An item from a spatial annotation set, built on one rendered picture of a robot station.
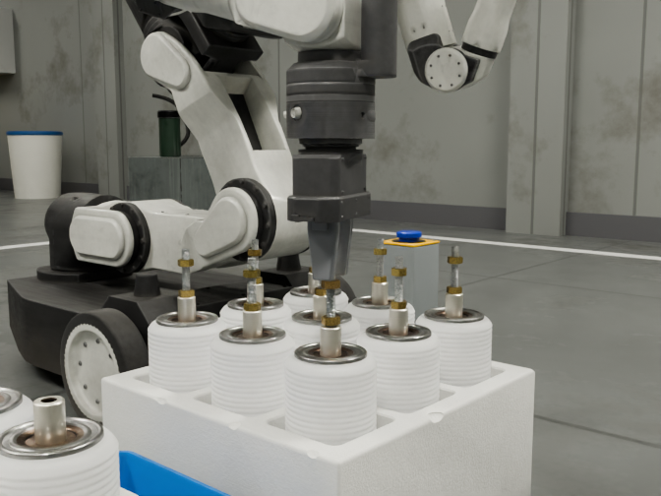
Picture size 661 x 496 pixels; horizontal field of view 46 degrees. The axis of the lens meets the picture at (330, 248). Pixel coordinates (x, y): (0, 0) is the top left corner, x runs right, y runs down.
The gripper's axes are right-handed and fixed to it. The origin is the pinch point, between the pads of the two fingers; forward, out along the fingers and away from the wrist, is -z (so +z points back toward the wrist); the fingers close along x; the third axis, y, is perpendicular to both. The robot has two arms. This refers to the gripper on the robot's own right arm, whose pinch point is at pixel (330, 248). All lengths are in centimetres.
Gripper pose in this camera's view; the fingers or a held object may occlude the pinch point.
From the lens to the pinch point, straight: 78.3
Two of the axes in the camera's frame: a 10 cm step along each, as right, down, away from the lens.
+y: -9.3, -0.5, 3.7
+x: 3.8, -1.3, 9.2
